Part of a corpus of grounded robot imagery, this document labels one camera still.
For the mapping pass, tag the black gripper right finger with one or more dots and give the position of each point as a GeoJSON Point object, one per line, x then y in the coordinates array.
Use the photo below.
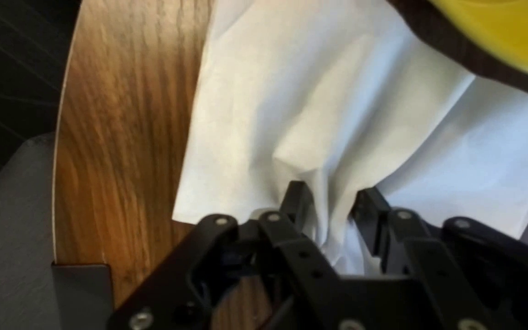
{"type": "Point", "coordinates": [423, 256]}

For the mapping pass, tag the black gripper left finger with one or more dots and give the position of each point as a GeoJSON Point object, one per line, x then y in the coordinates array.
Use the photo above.
{"type": "Point", "coordinates": [289, 243]}

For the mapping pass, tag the large white napkin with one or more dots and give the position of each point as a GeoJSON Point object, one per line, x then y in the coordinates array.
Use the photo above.
{"type": "Point", "coordinates": [313, 91]}

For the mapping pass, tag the yellow plastic bowl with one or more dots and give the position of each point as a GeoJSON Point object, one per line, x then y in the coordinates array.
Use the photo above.
{"type": "Point", "coordinates": [509, 29]}

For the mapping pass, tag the black table edge pad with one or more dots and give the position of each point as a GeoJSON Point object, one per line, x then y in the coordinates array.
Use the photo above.
{"type": "Point", "coordinates": [83, 295]}

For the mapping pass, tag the dark grey bench seat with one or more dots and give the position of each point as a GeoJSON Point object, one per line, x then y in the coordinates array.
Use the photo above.
{"type": "Point", "coordinates": [8, 243]}

